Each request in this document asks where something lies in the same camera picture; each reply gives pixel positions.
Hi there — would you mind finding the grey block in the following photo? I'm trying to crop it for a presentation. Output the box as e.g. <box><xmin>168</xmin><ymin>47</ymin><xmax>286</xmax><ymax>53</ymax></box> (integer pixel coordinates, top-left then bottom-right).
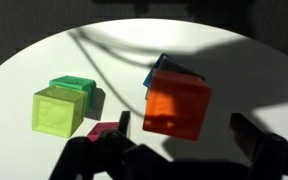
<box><xmin>145</xmin><ymin>55</ymin><xmax>208</xmax><ymax>101</ymax></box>

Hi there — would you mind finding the dark green block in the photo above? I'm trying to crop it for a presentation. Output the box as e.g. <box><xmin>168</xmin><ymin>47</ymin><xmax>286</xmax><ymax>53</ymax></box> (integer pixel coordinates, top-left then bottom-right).
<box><xmin>49</xmin><ymin>75</ymin><xmax>96</xmax><ymax>111</ymax></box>

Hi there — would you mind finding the orange block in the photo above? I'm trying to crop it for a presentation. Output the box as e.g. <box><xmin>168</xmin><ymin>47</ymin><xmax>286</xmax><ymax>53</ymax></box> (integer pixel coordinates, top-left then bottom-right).
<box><xmin>143</xmin><ymin>70</ymin><xmax>212</xmax><ymax>141</ymax></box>

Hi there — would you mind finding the round white table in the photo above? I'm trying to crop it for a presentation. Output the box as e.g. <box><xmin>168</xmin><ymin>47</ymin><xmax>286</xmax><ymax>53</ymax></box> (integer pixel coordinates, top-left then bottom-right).
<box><xmin>0</xmin><ymin>19</ymin><xmax>288</xmax><ymax>180</ymax></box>

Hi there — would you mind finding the magenta block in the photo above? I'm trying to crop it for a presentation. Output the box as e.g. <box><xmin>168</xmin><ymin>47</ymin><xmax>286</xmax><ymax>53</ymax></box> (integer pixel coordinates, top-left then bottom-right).
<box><xmin>87</xmin><ymin>122</ymin><xmax>119</xmax><ymax>141</ymax></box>

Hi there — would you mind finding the blue block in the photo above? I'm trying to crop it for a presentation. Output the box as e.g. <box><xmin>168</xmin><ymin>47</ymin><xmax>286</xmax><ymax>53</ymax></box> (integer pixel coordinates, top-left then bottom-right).
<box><xmin>143</xmin><ymin>53</ymin><xmax>167</xmax><ymax>88</ymax></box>

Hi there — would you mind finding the light green block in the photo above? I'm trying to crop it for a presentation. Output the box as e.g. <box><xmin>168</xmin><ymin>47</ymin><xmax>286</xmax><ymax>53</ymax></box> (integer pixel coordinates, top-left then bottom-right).
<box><xmin>32</xmin><ymin>85</ymin><xmax>87</xmax><ymax>138</ymax></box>

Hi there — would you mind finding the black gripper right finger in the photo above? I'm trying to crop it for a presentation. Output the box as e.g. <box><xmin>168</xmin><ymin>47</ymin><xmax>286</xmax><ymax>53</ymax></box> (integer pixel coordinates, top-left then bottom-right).
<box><xmin>229</xmin><ymin>113</ymin><xmax>288</xmax><ymax>180</ymax></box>

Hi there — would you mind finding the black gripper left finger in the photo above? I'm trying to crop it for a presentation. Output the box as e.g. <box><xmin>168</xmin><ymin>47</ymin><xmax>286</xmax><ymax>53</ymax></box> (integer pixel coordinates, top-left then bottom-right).
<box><xmin>49</xmin><ymin>111</ymin><xmax>169</xmax><ymax>180</ymax></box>

